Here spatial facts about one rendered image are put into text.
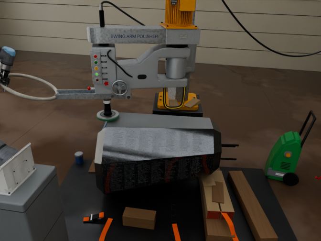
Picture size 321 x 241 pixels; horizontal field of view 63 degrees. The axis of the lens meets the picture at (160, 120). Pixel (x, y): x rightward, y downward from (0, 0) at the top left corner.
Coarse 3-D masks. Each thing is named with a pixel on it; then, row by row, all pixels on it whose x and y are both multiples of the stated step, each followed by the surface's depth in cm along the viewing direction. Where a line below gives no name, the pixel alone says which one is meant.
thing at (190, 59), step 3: (189, 45) 290; (192, 45) 293; (195, 45) 299; (192, 48) 294; (192, 51) 296; (192, 54) 298; (189, 57) 297; (192, 57) 300; (186, 60) 263; (189, 60) 299; (192, 60) 302; (186, 63) 276; (189, 63) 302
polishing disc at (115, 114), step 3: (99, 111) 264; (102, 111) 264; (111, 111) 265; (114, 111) 265; (117, 111) 265; (99, 114) 258; (102, 114) 258; (114, 114) 259; (117, 114) 259; (99, 117) 252; (102, 117) 252; (105, 117) 252; (108, 117) 253; (111, 117) 253; (114, 117) 253
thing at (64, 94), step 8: (56, 96) 236; (64, 96) 238; (72, 96) 239; (80, 96) 240; (88, 96) 242; (96, 96) 243; (104, 96) 245; (112, 96) 245; (120, 96) 248; (128, 96) 245
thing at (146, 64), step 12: (156, 48) 237; (168, 48) 233; (180, 48) 235; (120, 60) 246; (132, 60) 244; (144, 60) 234; (156, 60) 235; (120, 72) 234; (132, 72) 236; (144, 72) 238; (156, 72) 240; (120, 84) 238; (132, 84) 241; (144, 84) 243; (156, 84) 245; (168, 84) 247; (180, 84) 249
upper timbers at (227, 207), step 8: (216, 176) 284; (224, 184) 273; (208, 192) 261; (224, 192) 262; (208, 200) 251; (224, 200) 252; (208, 208) 242; (216, 208) 242; (224, 208) 242; (232, 208) 243; (208, 216) 242; (216, 216) 242; (232, 216) 242
